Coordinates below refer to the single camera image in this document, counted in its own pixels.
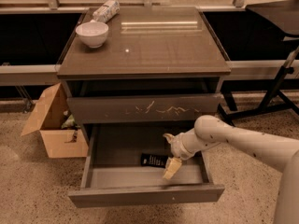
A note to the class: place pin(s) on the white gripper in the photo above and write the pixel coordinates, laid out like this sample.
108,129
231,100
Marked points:
177,147

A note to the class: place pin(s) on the black rxbar chocolate wrapper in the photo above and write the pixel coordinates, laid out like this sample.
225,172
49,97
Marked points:
153,160

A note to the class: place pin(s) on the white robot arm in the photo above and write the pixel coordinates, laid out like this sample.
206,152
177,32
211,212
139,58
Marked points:
280,153

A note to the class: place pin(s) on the open grey middle drawer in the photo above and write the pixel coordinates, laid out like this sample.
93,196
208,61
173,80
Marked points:
114,176

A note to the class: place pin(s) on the closed scratched top drawer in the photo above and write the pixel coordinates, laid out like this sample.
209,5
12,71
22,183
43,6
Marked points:
118,109

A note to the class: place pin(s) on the grey drawer cabinet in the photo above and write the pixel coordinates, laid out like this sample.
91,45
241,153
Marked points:
149,51

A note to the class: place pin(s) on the items inside cardboard box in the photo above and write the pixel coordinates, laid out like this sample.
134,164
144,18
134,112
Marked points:
70,124

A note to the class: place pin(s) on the open cardboard box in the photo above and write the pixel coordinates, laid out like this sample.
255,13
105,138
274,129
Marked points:
47,118

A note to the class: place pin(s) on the white ceramic bowl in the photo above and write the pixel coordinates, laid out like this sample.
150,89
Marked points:
92,34

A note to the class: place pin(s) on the white blue snack bag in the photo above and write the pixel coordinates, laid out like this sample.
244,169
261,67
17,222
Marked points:
107,11

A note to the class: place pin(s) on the metal window railing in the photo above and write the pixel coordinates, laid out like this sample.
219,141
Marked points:
28,73

